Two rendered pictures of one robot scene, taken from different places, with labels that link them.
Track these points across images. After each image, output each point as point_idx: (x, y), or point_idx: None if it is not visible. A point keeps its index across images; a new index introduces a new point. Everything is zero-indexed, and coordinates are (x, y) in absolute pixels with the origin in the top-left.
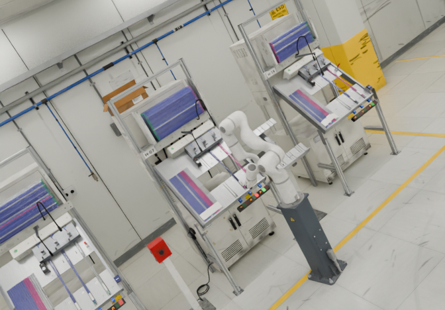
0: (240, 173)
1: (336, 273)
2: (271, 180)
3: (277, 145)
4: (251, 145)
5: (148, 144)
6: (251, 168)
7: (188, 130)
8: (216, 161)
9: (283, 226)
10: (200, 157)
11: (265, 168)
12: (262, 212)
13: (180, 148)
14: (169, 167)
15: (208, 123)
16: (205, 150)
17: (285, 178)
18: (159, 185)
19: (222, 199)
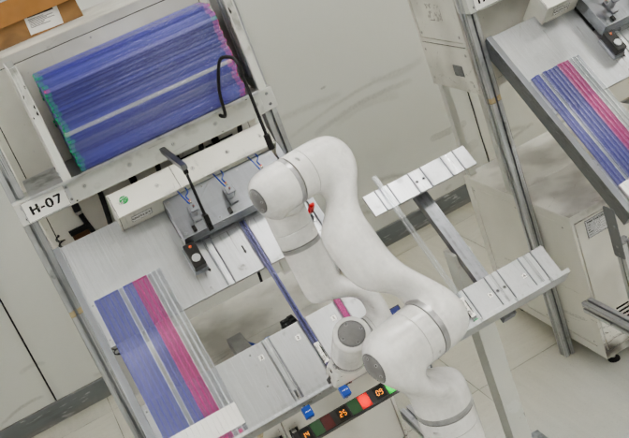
0: (325, 318)
1: None
2: None
3: (462, 240)
4: (355, 274)
5: (49, 174)
6: (348, 338)
7: (185, 146)
8: (256, 264)
9: None
10: (211, 242)
11: (387, 373)
12: (385, 430)
13: (149, 202)
14: (104, 259)
15: (255, 133)
16: (229, 222)
17: (454, 411)
18: (70, 306)
19: (249, 398)
